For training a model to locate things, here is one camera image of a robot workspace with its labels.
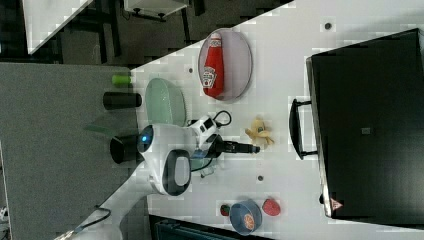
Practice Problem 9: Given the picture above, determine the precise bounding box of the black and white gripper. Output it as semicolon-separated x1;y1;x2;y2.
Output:
188;115;260;159

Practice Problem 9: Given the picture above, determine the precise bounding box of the yellow plush peeled banana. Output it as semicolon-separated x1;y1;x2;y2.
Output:
245;117;274;145

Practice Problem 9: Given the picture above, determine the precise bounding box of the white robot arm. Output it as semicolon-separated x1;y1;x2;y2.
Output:
54;115;260;240

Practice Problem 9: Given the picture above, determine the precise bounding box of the small red green toy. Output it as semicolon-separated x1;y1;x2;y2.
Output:
220;204;230;216

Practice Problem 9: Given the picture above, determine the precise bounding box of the blue bowl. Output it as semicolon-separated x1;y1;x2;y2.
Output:
230;199;262;236

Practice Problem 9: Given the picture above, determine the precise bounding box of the red plush ketchup bottle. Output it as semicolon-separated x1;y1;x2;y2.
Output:
202;33;224;97

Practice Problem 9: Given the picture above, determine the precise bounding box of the green perforated colander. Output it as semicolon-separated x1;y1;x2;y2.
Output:
145;78;186;126

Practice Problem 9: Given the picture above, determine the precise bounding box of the red plush strawberry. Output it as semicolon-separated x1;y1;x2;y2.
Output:
262;198;281;216

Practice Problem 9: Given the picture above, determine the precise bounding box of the orange toy in bowl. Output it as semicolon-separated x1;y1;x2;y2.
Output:
243;214;255;230

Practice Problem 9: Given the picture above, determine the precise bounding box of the grey round plate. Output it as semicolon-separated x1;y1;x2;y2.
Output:
198;28;253;101

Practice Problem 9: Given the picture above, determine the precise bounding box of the black cylinder cup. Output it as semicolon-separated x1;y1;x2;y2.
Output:
103;92;142;110

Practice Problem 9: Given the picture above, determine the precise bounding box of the black toaster oven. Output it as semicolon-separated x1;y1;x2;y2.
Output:
305;28;424;229

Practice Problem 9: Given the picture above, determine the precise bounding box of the white cabinet on casters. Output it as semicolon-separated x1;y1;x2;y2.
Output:
123;0;189;18

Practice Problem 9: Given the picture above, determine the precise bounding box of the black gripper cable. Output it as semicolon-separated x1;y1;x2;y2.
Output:
213;110;233;128

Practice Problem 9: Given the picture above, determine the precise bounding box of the black cable at base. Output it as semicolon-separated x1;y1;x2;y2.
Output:
73;205;112;234

